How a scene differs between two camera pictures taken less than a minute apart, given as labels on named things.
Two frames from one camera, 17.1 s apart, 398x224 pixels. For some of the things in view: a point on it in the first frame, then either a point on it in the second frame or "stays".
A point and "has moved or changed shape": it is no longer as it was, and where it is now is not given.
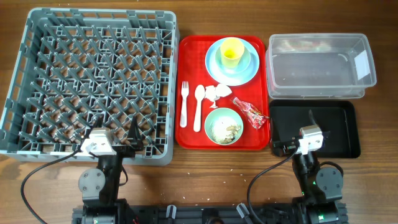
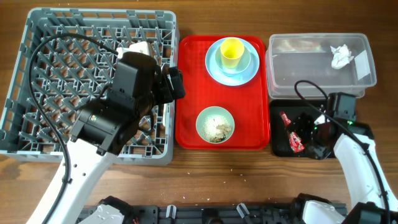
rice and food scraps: [234, 128] → [216, 128]
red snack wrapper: [254, 116] → [295, 144]
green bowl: [224, 126] has moved or changed shape
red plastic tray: [197, 96] stays
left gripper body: [126, 151] → [161, 93]
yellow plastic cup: [231, 49] stays
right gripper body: [288, 147] → [319, 144]
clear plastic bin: [319, 66] stays
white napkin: [212, 92] → [342, 56]
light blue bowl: [242, 65] stays
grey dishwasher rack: [83, 69] stays
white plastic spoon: [199, 91] → [165, 114]
